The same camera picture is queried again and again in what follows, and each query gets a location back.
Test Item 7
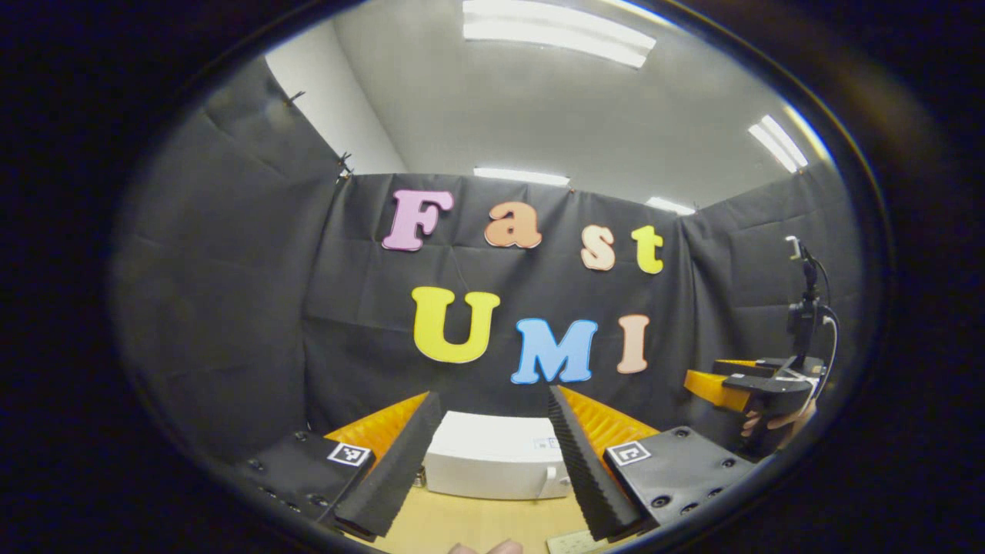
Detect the white microwave oven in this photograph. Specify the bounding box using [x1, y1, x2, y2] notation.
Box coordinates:
[422, 410, 574, 501]

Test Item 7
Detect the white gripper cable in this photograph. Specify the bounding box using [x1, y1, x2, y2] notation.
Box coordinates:
[820, 308, 841, 385]

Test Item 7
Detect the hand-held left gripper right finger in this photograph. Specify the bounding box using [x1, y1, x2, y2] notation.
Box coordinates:
[548, 385, 759, 543]

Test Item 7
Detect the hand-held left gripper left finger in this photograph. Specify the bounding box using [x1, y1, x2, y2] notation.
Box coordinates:
[231, 391, 445, 539]

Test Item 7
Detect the black backdrop cloth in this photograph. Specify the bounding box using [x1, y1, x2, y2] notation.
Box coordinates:
[112, 58, 866, 462]

